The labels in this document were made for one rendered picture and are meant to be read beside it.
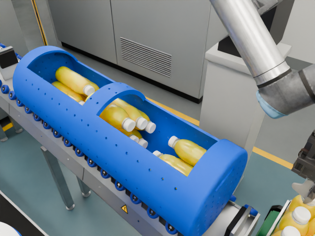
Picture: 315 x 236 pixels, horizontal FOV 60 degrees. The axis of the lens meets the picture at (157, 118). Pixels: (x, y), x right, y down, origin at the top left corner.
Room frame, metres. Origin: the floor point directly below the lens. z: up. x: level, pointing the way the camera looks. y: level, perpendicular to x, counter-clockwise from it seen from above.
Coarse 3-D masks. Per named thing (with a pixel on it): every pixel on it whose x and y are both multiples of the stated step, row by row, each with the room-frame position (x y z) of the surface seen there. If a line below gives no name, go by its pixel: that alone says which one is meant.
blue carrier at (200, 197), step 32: (32, 64) 0.95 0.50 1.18; (64, 64) 1.05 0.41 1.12; (32, 96) 0.79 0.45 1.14; (64, 96) 0.71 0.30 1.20; (96, 96) 0.68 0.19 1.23; (128, 96) 0.84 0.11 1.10; (64, 128) 0.65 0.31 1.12; (96, 128) 0.58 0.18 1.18; (160, 128) 0.72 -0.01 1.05; (192, 128) 0.64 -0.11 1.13; (96, 160) 0.54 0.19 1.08; (128, 160) 0.47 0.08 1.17; (160, 160) 0.44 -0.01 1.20; (224, 160) 0.42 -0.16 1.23; (160, 192) 0.38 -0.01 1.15; (192, 192) 0.36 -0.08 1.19; (224, 192) 0.42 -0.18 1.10; (192, 224) 0.31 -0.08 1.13
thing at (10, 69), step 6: (6, 48) 1.27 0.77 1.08; (12, 48) 1.28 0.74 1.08; (0, 54) 1.22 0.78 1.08; (6, 54) 1.24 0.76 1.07; (12, 54) 1.26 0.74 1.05; (0, 60) 1.21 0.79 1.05; (6, 60) 1.23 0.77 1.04; (12, 60) 1.25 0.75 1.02; (0, 66) 1.21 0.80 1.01; (6, 66) 1.22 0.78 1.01; (12, 66) 1.25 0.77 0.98; (0, 72) 1.22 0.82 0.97; (6, 72) 1.23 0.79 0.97; (12, 72) 1.25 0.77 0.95; (6, 78) 1.22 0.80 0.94
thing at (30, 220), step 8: (0, 192) 1.03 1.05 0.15; (0, 200) 0.97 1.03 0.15; (8, 200) 0.97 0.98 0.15; (0, 208) 0.91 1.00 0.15; (8, 208) 0.91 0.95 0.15; (16, 208) 0.91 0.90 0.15; (0, 216) 0.86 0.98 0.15; (8, 216) 0.86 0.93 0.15; (16, 216) 0.86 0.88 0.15; (24, 216) 0.86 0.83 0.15; (8, 224) 0.80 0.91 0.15; (16, 224) 0.80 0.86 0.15; (24, 224) 0.80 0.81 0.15; (32, 224) 0.80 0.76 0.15; (24, 232) 0.76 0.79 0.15; (32, 232) 0.76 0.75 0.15; (40, 232) 0.76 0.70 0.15
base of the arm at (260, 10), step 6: (252, 0) 1.19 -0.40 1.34; (258, 0) 1.19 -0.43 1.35; (264, 0) 1.18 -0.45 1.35; (270, 0) 1.19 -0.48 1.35; (276, 0) 1.20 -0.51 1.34; (258, 6) 1.18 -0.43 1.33; (264, 6) 1.16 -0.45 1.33; (270, 6) 1.17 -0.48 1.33; (258, 12) 1.15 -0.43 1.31; (264, 12) 1.15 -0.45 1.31
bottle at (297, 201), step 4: (296, 196) 0.43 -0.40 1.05; (300, 196) 0.43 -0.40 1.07; (292, 200) 0.43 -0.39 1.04; (296, 200) 0.42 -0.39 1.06; (300, 200) 0.41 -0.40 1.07; (292, 204) 0.42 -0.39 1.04; (296, 204) 0.41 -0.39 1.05; (300, 204) 0.40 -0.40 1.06; (304, 204) 0.40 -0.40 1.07; (308, 204) 0.40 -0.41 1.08; (288, 208) 0.42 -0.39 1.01; (292, 208) 0.41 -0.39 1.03; (308, 208) 0.39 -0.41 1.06; (312, 208) 0.39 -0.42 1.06; (312, 212) 0.38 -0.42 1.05; (312, 216) 0.38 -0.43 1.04
